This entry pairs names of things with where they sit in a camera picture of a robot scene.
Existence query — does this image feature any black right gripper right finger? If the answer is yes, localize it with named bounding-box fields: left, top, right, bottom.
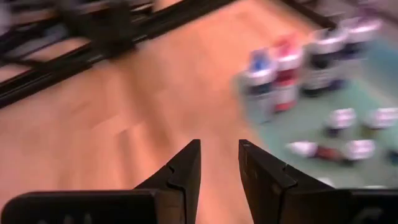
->
left=238, top=139, right=354, bottom=224

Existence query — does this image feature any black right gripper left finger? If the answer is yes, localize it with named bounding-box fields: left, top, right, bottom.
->
left=133, top=139, right=202, bottom=224

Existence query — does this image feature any small dark white-label dropper bottle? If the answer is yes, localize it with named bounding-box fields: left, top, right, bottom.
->
left=285, top=141, right=348, bottom=163

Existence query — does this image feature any small red white-label dropper bottle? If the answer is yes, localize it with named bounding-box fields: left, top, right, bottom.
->
left=343, top=139, right=376, bottom=166

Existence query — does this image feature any small blue dropper bottle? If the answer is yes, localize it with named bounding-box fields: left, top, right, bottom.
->
left=323, top=108, right=357, bottom=138

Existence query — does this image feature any large blue-cap food coloring bottle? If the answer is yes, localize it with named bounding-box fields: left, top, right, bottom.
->
left=239, top=49, right=277, bottom=124

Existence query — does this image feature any large red-cap food coloring bottle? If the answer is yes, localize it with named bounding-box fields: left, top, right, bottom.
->
left=270, top=34, right=304, bottom=113

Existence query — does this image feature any large black food coloring bottle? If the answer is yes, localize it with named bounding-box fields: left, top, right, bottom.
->
left=301, top=27, right=348, bottom=97

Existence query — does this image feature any large purple-cap food coloring bottle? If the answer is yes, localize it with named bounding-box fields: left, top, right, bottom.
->
left=340, top=6, right=383, bottom=60

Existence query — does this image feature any teal translucent plastic tray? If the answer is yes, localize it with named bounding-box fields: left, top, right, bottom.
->
left=245, top=37, right=398, bottom=190

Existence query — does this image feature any black aluminium table frame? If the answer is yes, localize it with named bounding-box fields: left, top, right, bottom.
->
left=0, top=0, right=340, bottom=110

